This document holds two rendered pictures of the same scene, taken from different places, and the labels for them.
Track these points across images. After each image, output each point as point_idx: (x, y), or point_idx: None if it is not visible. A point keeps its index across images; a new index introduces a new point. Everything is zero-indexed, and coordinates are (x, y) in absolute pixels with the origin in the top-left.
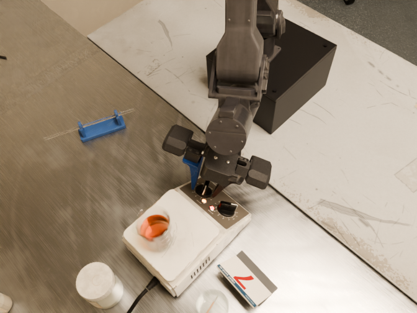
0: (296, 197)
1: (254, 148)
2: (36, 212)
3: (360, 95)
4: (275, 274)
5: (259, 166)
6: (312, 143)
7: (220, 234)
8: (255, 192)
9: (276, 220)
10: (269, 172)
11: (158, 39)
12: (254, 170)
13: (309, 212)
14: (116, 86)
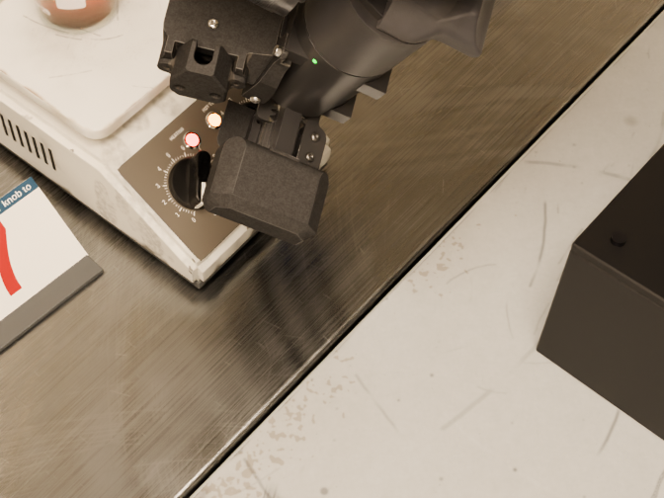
0: (287, 426)
1: (468, 300)
2: None
3: None
4: (26, 358)
5: (267, 172)
6: (518, 487)
7: (99, 152)
8: (300, 304)
9: (201, 364)
10: (250, 202)
11: None
12: (243, 151)
13: (234, 462)
14: None
